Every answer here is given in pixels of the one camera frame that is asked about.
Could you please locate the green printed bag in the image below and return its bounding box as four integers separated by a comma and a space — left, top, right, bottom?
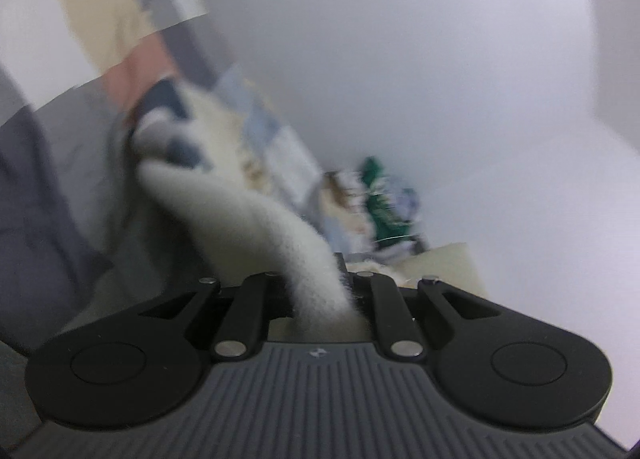
361, 156, 427, 251

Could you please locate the patchwork bed cover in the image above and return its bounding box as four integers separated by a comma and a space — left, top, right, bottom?
0, 0, 331, 357

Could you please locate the cream knitted sweater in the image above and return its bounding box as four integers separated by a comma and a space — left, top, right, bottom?
137, 89, 363, 342

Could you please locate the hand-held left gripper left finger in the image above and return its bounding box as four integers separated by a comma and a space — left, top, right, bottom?
140, 271, 293, 359

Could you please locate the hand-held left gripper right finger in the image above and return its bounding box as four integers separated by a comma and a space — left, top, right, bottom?
337, 254, 501, 359

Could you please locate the cardboard box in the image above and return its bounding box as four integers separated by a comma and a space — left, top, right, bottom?
320, 170, 363, 212

